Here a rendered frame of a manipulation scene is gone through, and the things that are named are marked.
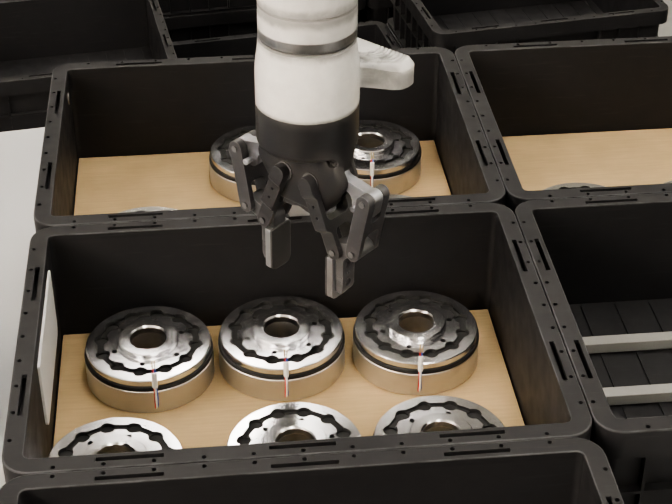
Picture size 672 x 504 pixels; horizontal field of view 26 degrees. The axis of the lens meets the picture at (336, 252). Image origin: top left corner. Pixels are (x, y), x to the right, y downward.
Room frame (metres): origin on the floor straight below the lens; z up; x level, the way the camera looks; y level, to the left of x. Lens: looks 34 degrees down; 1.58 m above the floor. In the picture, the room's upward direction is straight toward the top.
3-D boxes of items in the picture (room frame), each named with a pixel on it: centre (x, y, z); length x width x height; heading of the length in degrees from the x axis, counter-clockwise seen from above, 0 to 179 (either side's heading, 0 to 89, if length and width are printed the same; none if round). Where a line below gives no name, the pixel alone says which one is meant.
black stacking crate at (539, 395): (0.88, 0.04, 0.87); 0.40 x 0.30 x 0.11; 96
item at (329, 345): (0.95, 0.04, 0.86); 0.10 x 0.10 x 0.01
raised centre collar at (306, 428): (0.81, 0.03, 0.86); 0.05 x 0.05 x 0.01
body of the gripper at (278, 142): (0.93, 0.02, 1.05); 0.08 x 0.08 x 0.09
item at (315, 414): (0.81, 0.03, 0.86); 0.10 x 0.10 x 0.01
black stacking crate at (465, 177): (1.17, 0.07, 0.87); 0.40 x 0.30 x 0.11; 96
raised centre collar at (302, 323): (0.95, 0.04, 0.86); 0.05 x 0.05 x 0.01
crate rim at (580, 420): (0.88, 0.04, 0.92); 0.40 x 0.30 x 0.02; 96
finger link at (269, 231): (0.95, 0.05, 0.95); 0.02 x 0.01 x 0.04; 140
